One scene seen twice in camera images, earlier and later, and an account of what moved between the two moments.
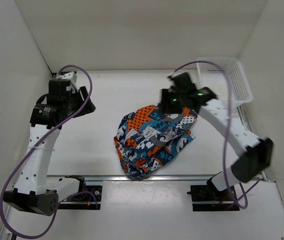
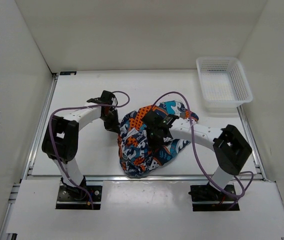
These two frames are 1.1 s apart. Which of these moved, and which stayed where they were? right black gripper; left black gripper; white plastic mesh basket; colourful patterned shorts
Moved: right black gripper; left black gripper
Stayed: white plastic mesh basket; colourful patterned shorts
